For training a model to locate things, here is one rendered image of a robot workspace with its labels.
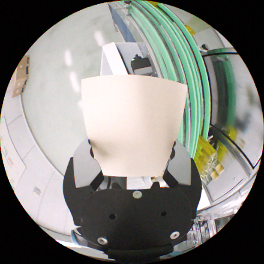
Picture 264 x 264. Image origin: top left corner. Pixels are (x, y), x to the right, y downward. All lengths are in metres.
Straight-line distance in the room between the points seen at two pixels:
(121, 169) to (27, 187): 3.34
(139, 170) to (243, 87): 0.48
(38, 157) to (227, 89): 3.85
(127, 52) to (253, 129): 0.69
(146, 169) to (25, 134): 3.48
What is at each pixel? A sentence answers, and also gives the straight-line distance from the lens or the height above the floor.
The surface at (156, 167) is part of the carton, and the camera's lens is 0.16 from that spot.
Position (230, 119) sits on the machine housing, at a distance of 0.51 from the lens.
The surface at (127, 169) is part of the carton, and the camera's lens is 0.15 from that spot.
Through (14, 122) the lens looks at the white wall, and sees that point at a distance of 3.57.
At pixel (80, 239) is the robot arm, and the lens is 0.54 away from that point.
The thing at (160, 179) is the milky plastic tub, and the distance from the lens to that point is 0.90.
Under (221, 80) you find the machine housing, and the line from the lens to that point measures 0.50.
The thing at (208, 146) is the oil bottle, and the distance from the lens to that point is 0.45.
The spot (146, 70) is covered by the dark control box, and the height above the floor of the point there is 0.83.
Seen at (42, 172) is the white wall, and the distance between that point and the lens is 3.48.
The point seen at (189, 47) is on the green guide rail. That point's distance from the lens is 0.46.
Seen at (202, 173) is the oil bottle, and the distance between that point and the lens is 0.52.
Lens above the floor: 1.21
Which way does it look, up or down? 61 degrees down
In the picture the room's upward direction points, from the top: 177 degrees clockwise
